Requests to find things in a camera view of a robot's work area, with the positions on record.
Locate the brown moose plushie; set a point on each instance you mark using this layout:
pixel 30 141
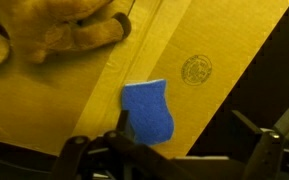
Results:
pixel 34 29

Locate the large cardboard box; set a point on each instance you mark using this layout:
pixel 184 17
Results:
pixel 200 47

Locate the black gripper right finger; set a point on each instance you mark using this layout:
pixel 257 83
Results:
pixel 265 160

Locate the blue sponge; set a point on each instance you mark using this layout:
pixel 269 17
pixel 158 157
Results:
pixel 149 115

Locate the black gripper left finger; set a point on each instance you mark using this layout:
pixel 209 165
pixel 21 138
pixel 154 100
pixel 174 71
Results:
pixel 103 158

